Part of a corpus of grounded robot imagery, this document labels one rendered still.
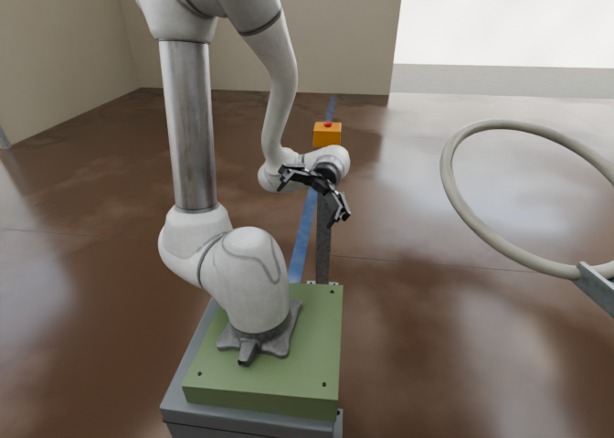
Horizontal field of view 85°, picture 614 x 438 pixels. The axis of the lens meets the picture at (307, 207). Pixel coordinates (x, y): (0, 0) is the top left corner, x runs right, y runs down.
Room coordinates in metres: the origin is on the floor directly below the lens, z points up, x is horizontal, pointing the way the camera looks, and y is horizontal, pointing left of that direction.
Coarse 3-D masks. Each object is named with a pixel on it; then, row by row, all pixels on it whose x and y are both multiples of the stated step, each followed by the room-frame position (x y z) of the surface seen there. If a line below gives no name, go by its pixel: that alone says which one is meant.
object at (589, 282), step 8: (584, 264) 0.51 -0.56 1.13; (584, 272) 0.50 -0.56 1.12; (592, 272) 0.49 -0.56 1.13; (584, 280) 0.49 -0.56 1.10; (592, 280) 0.48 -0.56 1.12; (600, 280) 0.47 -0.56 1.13; (608, 280) 0.51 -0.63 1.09; (584, 288) 0.48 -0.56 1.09; (592, 288) 0.47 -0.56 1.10; (600, 288) 0.46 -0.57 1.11; (608, 288) 0.45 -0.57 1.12; (592, 296) 0.46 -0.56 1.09; (600, 296) 0.45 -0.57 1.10; (608, 296) 0.44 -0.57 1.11; (600, 304) 0.45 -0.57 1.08; (608, 304) 0.44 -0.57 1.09; (608, 312) 0.43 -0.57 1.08
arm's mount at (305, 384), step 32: (320, 288) 0.69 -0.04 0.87; (224, 320) 0.59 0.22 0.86; (320, 320) 0.58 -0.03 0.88; (224, 352) 0.49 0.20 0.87; (320, 352) 0.48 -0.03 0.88; (192, 384) 0.41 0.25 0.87; (224, 384) 0.41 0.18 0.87; (256, 384) 0.41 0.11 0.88; (288, 384) 0.40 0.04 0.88; (320, 384) 0.40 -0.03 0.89; (320, 416) 0.37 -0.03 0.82
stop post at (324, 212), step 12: (324, 132) 1.42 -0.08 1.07; (336, 132) 1.41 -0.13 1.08; (324, 144) 1.42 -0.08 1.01; (336, 144) 1.41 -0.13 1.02; (324, 204) 1.44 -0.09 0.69; (324, 216) 1.44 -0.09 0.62; (324, 228) 1.44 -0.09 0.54; (324, 240) 1.44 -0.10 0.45; (324, 252) 1.44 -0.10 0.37; (324, 264) 1.44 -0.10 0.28; (324, 276) 1.44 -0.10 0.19
